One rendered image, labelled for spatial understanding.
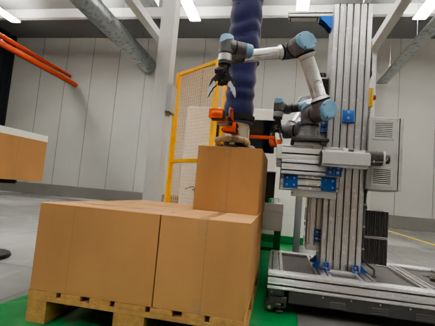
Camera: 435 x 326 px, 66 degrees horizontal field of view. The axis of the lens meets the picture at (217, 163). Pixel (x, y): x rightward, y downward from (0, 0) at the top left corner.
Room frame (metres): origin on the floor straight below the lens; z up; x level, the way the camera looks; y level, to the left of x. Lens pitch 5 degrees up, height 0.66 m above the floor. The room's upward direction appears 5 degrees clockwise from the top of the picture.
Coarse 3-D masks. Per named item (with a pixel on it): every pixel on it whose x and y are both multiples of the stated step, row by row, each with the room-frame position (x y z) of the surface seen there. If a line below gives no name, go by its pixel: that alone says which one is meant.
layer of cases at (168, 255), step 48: (48, 240) 1.59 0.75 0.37; (96, 240) 1.55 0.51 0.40; (144, 240) 1.50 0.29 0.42; (192, 240) 1.46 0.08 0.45; (240, 240) 1.43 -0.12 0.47; (48, 288) 1.58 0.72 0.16; (96, 288) 1.54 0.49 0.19; (144, 288) 1.50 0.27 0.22; (192, 288) 1.46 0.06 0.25; (240, 288) 1.42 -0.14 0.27
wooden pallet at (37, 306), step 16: (256, 288) 2.42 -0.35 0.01; (32, 304) 1.59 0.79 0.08; (48, 304) 1.60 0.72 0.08; (64, 304) 1.57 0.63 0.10; (80, 304) 1.55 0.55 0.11; (96, 304) 1.54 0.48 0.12; (112, 304) 1.55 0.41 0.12; (128, 304) 1.51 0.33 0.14; (32, 320) 1.59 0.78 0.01; (48, 320) 1.61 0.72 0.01; (128, 320) 1.51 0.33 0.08; (144, 320) 1.50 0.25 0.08; (160, 320) 1.72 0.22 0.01; (176, 320) 1.47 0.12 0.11; (192, 320) 1.46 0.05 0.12; (208, 320) 1.46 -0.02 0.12; (224, 320) 1.43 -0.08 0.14
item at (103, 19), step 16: (80, 0) 7.48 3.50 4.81; (96, 0) 7.88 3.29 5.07; (96, 16) 8.18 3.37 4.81; (112, 16) 8.66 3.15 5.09; (112, 32) 9.01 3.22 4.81; (128, 32) 9.66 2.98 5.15; (432, 32) 7.13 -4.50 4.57; (128, 48) 10.00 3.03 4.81; (416, 48) 7.91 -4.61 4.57; (144, 64) 11.27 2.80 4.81; (400, 64) 8.93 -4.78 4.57; (384, 80) 10.22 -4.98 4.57
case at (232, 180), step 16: (208, 160) 2.07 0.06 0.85; (224, 160) 2.05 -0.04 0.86; (240, 160) 2.03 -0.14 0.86; (256, 160) 2.01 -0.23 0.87; (208, 176) 2.07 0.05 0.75; (224, 176) 2.05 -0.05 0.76; (240, 176) 2.03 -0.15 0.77; (256, 176) 2.01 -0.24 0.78; (208, 192) 2.07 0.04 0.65; (224, 192) 2.05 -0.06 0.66; (240, 192) 2.03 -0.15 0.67; (256, 192) 2.01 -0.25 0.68; (208, 208) 2.07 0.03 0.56; (224, 208) 2.05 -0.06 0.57; (240, 208) 2.03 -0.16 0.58; (256, 208) 2.01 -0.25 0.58
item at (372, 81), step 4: (376, 52) 5.16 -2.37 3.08; (376, 56) 5.16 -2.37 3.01; (372, 60) 5.17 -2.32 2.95; (376, 60) 5.16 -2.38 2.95; (372, 64) 5.17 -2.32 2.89; (376, 64) 5.16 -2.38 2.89; (372, 68) 5.17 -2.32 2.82; (376, 68) 5.16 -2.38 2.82; (372, 72) 5.17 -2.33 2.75; (372, 76) 5.17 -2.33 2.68; (372, 80) 5.17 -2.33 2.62; (372, 84) 5.16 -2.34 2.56; (372, 108) 5.16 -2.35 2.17; (372, 112) 5.16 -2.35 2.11; (372, 116) 5.16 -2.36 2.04; (368, 192) 5.16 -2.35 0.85; (368, 196) 5.16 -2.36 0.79; (368, 200) 5.16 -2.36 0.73; (368, 204) 5.16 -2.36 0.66; (368, 208) 5.16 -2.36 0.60
